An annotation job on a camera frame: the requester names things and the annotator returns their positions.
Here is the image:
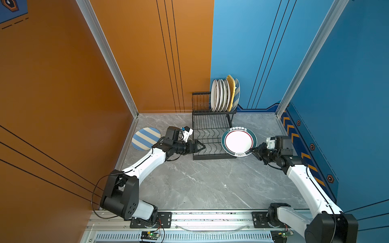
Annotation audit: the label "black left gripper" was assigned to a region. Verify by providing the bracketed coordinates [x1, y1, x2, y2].
[173, 140, 206, 155]

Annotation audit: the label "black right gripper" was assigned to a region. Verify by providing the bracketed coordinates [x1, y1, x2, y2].
[249, 142, 281, 165]

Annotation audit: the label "green rimmed white plate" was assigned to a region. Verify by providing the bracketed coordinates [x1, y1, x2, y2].
[221, 127, 257, 157]

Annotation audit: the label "white flower outline plate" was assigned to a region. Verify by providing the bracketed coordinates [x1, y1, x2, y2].
[211, 79, 219, 112]

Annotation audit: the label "cream floral plate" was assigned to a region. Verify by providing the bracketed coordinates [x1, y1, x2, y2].
[219, 80, 228, 112]

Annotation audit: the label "blue striped plate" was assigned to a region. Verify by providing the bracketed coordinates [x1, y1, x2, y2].
[232, 79, 240, 111]
[131, 127, 161, 151]

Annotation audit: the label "white plate red characters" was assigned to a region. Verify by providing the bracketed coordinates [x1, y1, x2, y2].
[224, 79, 231, 111]

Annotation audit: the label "yellow woven tray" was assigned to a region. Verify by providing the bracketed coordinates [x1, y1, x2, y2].
[227, 75, 236, 112]

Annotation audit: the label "orange sunburst plate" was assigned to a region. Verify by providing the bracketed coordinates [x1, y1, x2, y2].
[216, 80, 224, 112]

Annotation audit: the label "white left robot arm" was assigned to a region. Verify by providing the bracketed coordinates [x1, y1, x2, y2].
[100, 126, 206, 224]

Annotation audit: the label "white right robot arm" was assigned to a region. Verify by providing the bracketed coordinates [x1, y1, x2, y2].
[250, 136, 359, 243]

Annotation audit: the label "circuit board right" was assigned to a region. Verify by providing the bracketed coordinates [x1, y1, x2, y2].
[271, 231, 293, 243]

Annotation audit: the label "green circuit board left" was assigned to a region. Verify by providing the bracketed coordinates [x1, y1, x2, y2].
[140, 231, 162, 243]

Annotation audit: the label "black wire dish rack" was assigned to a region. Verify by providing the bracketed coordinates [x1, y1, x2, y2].
[192, 92, 236, 160]

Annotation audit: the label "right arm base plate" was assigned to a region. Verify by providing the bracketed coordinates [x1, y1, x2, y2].
[251, 211, 289, 228]

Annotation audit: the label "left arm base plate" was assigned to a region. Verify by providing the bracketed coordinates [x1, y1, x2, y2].
[130, 211, 172, 229]

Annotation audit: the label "aluminium front rail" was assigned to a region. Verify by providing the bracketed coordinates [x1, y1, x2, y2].
[81, 209, 305, 243]

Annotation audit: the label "aluminium corner post left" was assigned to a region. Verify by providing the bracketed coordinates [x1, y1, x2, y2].
[76, 0, 139, 118]

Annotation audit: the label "aluminium corner post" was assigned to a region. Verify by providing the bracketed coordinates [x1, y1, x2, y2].
[275, 0, 349, 118]
[76, 0, 139, 118]

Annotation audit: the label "aluminium corner post right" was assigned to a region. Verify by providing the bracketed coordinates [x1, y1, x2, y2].
[275, 0, 349, 118]

